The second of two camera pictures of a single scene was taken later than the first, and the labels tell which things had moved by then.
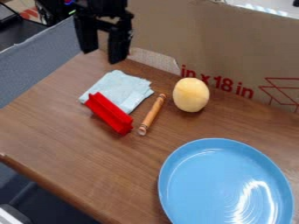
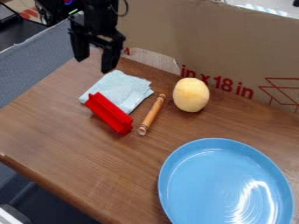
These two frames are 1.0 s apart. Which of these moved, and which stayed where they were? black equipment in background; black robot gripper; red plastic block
Moved: black robot gripper
Stayed: red plastic block; black equipment in background
